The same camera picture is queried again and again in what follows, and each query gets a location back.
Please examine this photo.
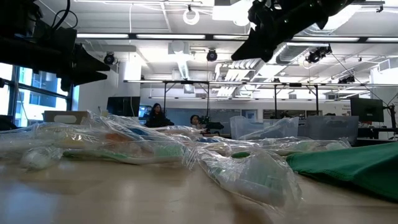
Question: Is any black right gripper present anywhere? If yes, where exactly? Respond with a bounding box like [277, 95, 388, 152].
[231, 0, 327, 62]

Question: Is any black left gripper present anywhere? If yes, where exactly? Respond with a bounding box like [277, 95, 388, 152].
[30, 39, 111, 91]

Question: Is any cloudy white plastic bin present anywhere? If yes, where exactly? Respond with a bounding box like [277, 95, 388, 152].
[43, 110, 90, 126]

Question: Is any clear plastic bin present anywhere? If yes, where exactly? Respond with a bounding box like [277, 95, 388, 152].
[229, 116, 300, 141]

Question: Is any grey translucent plastic bin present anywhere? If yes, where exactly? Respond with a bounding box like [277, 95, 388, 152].
[298, 115, 360, 146]

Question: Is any green cloth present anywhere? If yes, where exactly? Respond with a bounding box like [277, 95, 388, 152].
[285, 142, 398, 202]

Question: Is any black ceiling camera cluster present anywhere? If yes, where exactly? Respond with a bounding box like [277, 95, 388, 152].
[306, 45, 333, 65]

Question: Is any white ring light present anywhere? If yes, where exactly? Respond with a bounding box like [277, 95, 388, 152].
[182, 8, 200, 26]

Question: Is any black background station frame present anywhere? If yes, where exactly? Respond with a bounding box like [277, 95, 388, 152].
[124, 79, 321, 119]

